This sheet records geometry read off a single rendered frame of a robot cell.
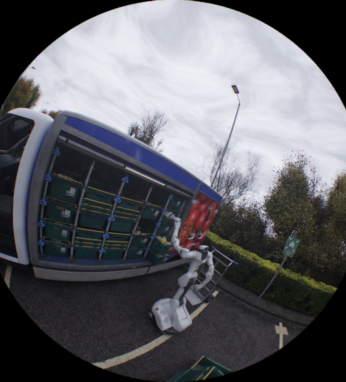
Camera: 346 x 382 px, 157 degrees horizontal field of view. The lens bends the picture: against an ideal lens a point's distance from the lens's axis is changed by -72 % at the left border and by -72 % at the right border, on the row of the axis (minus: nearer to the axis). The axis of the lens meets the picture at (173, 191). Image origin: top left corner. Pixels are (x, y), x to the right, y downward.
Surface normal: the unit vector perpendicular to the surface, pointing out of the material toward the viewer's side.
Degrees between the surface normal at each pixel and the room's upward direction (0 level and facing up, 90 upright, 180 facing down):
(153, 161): 90
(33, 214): 90
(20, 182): 86
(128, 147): 90
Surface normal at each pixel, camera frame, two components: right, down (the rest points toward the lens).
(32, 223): 0.69, 0.29
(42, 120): 0.76, 0.09
